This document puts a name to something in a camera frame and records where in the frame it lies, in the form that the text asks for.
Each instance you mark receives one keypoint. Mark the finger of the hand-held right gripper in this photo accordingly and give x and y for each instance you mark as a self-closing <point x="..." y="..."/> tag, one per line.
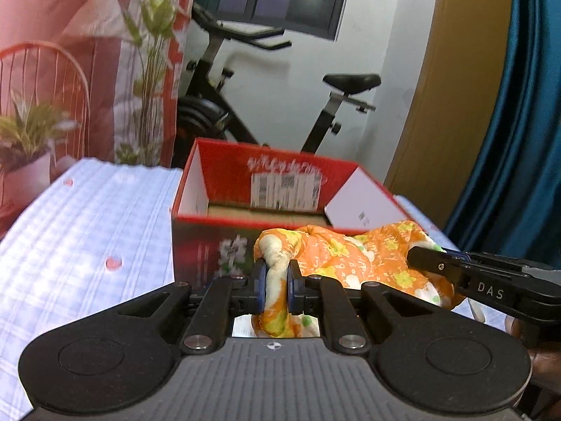
<point x="438" y="265"/>

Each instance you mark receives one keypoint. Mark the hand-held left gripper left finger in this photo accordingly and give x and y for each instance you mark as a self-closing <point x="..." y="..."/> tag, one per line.
<point x="259" y="287"/>

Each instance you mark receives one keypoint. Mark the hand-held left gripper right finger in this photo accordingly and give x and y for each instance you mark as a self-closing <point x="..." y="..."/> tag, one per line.
<point x="292" y="287"/>

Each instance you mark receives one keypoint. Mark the orange floral cloth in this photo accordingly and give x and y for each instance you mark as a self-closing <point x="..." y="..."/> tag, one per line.
<point x="350" y="254"/>

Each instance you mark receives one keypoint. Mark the red strawberry cardboard box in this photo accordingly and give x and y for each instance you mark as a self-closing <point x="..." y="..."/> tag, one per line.
<point x="206" y="245"/>

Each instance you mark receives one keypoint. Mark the person's right hand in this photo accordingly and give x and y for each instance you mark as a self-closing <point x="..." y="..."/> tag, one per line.
<point x="543" y="362"/>

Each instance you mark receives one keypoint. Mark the blue curtain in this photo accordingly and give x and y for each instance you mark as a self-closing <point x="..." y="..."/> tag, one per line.
<point x="526" y="140"/>

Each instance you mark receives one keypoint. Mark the checked bed sheet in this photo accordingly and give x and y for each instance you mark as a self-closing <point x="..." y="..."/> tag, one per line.
<point x="87" y="228"/>

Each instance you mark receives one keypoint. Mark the black exercise bike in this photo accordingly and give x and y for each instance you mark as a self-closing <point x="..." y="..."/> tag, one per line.
<point x="206" y="109"/>

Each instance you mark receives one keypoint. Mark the wooden door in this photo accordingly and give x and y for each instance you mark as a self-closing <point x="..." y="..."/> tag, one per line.
<point x="460" y="74"/>

